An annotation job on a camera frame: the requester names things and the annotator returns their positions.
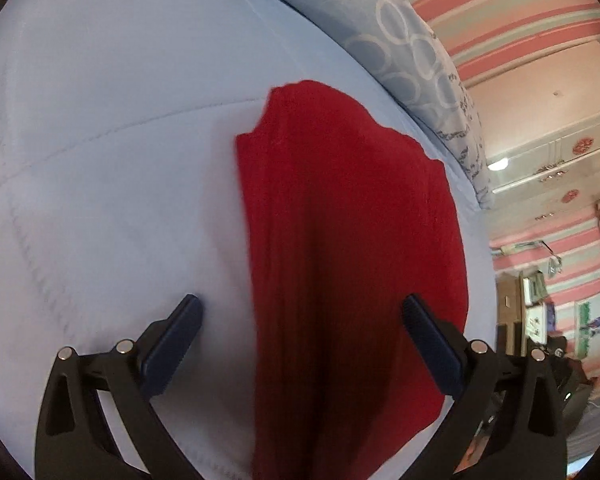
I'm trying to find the wooden side table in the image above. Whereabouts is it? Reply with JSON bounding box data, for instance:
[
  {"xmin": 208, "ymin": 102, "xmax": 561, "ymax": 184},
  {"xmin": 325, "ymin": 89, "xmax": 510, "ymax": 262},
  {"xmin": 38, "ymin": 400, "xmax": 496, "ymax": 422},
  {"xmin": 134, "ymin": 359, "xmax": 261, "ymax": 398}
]
[{"xmin": 495, "ymin": 272, "xmax": 525, "ymax": 332}]

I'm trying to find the red knit sweater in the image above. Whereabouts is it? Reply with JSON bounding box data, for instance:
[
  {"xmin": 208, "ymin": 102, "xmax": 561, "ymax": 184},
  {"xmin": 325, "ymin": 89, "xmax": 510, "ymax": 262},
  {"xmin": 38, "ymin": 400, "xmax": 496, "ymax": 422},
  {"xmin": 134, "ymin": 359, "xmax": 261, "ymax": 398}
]
[{"xmin": 234, "ymin": 79, "xmax": 471, "ymax": 480}]

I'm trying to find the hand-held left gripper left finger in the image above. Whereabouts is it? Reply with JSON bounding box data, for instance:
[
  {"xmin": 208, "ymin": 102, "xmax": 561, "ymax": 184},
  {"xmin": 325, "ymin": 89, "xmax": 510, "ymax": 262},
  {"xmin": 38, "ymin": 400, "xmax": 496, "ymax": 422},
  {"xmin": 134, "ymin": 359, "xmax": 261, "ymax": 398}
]
[{"xmin": 34, "ymin": 293, "xmax": 206, "ymax": 480}]

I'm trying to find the light blue quilted blanket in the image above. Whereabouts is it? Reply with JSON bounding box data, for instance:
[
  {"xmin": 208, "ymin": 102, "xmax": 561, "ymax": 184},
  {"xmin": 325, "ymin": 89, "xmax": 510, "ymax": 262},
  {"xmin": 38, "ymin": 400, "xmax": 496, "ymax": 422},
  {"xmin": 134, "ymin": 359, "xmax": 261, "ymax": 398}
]
[{"xmin": 0, "ymin": 0, "xmax": 498, "ymax": 480}]

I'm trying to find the white wardrobe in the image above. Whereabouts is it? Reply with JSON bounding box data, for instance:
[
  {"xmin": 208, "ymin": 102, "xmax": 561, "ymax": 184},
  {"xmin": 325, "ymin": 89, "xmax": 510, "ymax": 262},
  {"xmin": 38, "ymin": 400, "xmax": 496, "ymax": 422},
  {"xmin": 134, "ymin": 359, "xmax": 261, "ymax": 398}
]
[{"xmin": 462, "ymin": 40, "xmax": 600, "ymax": 196}]

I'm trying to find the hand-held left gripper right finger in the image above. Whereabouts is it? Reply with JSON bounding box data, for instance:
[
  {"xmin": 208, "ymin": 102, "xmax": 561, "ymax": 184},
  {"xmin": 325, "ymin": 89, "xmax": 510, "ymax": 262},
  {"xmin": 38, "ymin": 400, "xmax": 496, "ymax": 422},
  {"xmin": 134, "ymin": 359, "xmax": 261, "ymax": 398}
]
[{"xmin": 401, "ymin": 294, "xmax": 569, "ymax": 480}]

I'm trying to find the green wall poster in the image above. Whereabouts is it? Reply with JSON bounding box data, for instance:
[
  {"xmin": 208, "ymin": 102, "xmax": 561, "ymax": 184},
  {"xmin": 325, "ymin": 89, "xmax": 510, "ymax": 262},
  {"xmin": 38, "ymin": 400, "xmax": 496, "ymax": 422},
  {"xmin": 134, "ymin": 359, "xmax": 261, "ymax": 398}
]
[{"xmin": 577, "ymin": 300, "xmax": 600, "ymax": 361}]

